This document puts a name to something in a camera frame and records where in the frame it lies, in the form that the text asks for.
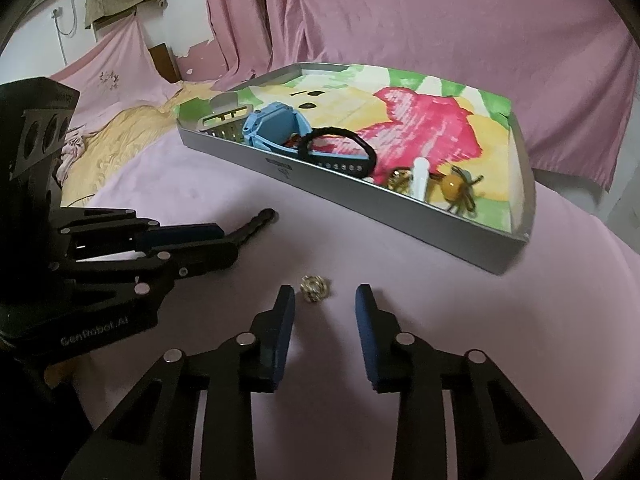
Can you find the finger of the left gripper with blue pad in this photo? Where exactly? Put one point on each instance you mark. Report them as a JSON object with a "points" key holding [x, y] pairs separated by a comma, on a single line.
{"points": [[244, 233]]}

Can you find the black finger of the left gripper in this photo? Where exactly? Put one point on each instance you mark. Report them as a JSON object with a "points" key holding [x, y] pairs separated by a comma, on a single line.
{"points": [[193, 249]]}

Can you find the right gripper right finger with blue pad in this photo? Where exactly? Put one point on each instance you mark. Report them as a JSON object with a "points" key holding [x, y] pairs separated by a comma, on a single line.
{"points": [[400, 362]]}

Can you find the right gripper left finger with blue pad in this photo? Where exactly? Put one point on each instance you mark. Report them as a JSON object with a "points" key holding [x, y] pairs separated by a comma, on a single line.
{"points": [[247, 363]]}

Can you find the small silver gold earring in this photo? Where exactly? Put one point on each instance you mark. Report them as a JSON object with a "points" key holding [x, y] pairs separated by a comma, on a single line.
{"points": [[314, 288]]}

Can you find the blue smart watch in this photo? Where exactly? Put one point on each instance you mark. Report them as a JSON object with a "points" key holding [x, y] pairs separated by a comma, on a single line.
{"points": [[279, 129]]}

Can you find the white plastic hair clip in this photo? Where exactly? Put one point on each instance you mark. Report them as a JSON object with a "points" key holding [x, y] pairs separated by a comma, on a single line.
{"points": [[420, 174]]}

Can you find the person's left hand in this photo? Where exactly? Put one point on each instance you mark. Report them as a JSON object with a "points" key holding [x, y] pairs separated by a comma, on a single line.
{"points": [[55, 374]]}

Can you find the grey plastic hair claw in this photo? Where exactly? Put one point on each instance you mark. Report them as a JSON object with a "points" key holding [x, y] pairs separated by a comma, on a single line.
{"points": [[227, 118]]}

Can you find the yellow quilted bedspread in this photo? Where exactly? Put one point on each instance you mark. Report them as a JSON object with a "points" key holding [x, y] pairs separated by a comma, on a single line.
{"points": [[89, 161]]}

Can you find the pink table cloth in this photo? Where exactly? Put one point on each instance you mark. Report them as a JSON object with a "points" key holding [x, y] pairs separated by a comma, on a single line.
{"points": [[562, 323]]}

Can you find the colourful painted paper liner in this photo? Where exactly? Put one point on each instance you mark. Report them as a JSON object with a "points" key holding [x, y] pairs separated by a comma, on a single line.
{"points": [[400, 120]]}

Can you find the brown wooden headboard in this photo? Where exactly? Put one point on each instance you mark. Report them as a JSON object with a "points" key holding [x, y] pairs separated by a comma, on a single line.
{"points": [[164, 63]]}

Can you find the grey cardboard tray box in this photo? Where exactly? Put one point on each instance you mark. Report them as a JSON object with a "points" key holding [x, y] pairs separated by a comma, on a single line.
{"points": [[380, 194]]}

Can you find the pink cloth over furniture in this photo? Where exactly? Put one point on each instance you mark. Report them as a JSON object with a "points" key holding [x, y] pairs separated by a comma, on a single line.
{"points": [[116, 74]]}

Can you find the pink curtain backdrop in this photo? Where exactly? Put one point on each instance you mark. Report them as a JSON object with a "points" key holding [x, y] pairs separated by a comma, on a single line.
{"points": [[569, 67]]}

